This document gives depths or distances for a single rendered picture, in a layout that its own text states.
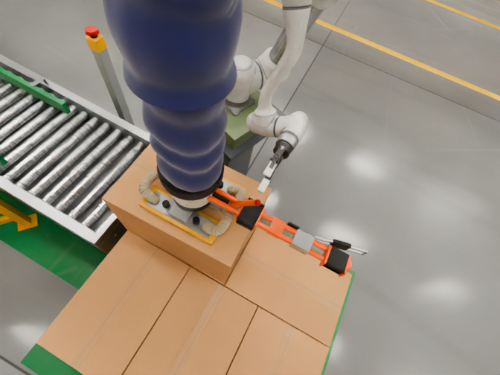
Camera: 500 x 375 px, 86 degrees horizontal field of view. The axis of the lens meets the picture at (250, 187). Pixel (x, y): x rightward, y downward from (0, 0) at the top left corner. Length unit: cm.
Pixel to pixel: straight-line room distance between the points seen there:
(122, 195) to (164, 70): 81
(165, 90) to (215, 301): 113
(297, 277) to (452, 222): 183
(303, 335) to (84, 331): 102
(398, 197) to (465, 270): 76
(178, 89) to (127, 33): 11
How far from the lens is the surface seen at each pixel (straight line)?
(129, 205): 121
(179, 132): 65
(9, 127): 223
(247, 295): 149
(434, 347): 257
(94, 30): 183
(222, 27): 51
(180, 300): 148
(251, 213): 100
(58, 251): 232
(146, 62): 52
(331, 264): 102
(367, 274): 237
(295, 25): 112
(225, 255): 110
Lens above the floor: 201
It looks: 61 degrees down
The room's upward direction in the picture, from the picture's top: 16 degrees clockwise
